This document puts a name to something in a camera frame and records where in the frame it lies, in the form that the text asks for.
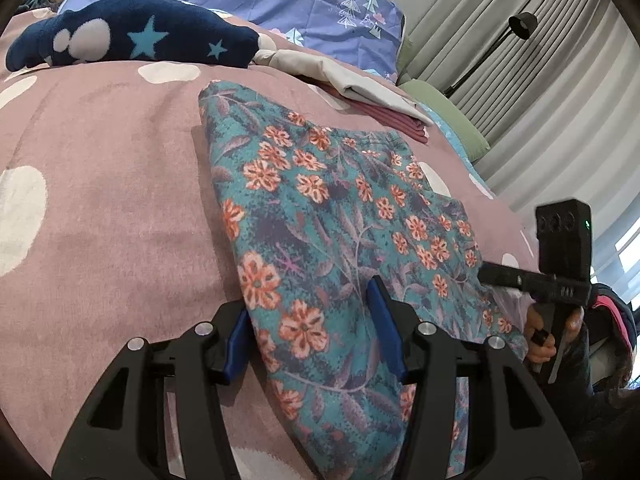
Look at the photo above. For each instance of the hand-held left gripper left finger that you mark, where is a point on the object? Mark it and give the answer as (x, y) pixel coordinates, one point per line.
(235, 345)

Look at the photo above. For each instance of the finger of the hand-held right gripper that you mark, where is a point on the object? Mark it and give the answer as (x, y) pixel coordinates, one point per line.
(500, 274)

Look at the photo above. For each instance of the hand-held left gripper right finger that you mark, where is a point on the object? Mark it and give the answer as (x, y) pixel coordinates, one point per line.
(385, 325)

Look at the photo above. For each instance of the teal floral shorts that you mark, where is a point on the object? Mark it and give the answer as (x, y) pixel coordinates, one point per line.
(325, 235)

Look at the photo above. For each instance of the person's right forearm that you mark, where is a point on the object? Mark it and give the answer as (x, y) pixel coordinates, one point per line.
(580, 390)

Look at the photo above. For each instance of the person's right hand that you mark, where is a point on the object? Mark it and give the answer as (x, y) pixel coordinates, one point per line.
(537, 355)

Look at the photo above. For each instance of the window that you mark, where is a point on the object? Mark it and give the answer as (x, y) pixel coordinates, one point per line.
(625, 255)

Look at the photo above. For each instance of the grey curtain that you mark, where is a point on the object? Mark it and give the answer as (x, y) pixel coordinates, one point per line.
(550, 135)

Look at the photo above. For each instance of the light blue patterned sheet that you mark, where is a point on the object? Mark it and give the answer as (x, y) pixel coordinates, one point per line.
(450, 140)

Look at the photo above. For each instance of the green pillow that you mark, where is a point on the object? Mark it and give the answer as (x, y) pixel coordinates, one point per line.
(450, 115)

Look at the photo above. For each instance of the folded dark pink cloth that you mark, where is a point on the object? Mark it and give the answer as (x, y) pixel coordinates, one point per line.
(400, 122)

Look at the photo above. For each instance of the pink blanket with white dots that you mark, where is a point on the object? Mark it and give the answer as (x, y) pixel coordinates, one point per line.
(100, 185)

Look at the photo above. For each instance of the black floor lamp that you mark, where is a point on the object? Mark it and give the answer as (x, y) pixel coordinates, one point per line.
(522, 24)

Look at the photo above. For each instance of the folded beige cloth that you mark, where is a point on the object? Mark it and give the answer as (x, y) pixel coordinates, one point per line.
(350, 82)

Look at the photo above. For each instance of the navy star plush blanket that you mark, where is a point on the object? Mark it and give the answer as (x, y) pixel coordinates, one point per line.
(150, 25)

